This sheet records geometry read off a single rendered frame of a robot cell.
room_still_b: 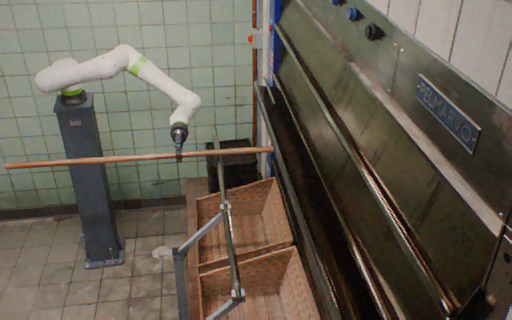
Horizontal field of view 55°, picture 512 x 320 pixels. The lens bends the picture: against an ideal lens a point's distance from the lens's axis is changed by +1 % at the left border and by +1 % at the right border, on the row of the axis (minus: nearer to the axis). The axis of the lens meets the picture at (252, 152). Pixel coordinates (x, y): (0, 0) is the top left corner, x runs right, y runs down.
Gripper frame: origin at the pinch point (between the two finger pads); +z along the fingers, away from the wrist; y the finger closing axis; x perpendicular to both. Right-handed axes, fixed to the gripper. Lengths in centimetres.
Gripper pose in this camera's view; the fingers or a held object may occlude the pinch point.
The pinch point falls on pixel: (178, 154)
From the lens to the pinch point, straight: 240.8
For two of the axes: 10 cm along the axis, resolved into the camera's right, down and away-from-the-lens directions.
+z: 1.2, 5.1, -8.5
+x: -9.9, 0.6, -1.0
